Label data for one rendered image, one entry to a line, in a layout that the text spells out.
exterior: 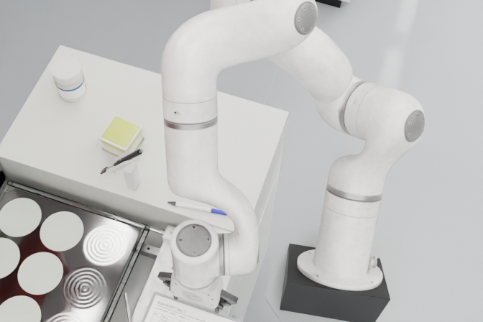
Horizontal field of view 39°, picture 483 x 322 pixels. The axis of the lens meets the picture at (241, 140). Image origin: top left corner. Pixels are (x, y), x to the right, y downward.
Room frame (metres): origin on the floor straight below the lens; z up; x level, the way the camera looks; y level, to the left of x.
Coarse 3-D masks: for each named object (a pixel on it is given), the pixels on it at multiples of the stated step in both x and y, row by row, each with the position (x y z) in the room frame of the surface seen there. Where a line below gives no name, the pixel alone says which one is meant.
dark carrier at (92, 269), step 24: (24, 192) 0.72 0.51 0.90; (48, 216) 0.66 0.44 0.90; (96, 216) 0.67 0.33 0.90; (24, 240) 0.60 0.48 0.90; (96, 240) 0.61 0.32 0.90; (120, 240) 0.61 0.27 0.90; (72, 264) 0.54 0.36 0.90; (96, 264) 0.55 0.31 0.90; (120, 264) 0.55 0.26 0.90; (0, 288) 0.48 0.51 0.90; (72, 288) 0.49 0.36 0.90; (96, 288) 0.49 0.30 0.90; (48, 312) 0.43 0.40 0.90; (72, 312) 0.44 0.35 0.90; (96, 312) 0.44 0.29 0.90
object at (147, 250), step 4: (136, 244) 0.62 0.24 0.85; (144, 244) 0.62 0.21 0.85; (148, 244) 0.62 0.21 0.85; (144, 248) 0.61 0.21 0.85; (148, 248) 0.62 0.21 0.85; (152, 248) 0.62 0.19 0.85; (156, 248) 0.62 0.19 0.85; (140, 252) 0.61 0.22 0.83; (144, 252) 0.61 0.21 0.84; (148, 252) 0.60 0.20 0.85; (152, 252) 0.61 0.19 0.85; (156, 252) 0.61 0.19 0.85; (148, 256) 0.60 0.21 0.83; (152, 256) 0.60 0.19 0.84; (156, 256) 0.60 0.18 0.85
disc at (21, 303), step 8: (16, 296) 0.46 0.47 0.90; (24, 296) 0.47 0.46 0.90; (8, 304) 0.45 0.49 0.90; (16, 304) 0.45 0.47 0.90; (24, 304) 0.45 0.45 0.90; (32, 304) 0.45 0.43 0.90; (0, 312) 0.43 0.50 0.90; (8, 312) 0.43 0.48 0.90; (16, 312) 0.43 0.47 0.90; (24, 312) 0.43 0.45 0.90; (32, 312) 0.43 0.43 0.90; (40, 312) 0.43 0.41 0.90; (0, 320) 0.41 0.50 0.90; (8, 320) 0.41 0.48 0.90; (16, 320) 0.41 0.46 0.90; (24, 320) 0.41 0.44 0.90; (32, 320) 0.41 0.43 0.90
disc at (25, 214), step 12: (12, 204) 0.68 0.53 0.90; (24, 204) 0.69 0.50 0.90; (36, 204) 0.69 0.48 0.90; (0, 216) 0.65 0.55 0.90; (12, 216) 0.65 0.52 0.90; (24, 216) 0.66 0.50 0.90; (36, 216) 0.66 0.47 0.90; (0, 228) 0.62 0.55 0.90; (12, 228) 0.62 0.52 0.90; (24, 228) 0.63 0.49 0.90
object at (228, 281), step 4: (216, 228) 0.63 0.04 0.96; (216, 232) 0.62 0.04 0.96; (220, 232) 0.62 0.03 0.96; (224, 232) 0.62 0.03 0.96; (228, 232) 0.62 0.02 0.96; (224, 276) 0.52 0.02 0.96; (228, 276) 0.52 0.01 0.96; (232, 276) 0.53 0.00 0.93; (236, 276) 0.57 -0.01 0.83; (224, 280) 0.51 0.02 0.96; (228, 280) 0.51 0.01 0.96; (232, 280) 0.53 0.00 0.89; (224, 284) 0.50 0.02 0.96; (228, 284) 0.50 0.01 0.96; (232, 284) 0.54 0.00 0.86; (224, 288) 0.49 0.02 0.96; (228, 288) 0.50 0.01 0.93; (232, 288) 0.54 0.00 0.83; (228, 292) 0.50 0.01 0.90; (184, 300) 0.46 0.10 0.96; (196, 304) 0.45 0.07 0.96; (208, 308) 0.44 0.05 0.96; (212, 308) 0.45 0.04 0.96; (224, 308) 0.48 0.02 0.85; (220, 312) 0.45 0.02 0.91
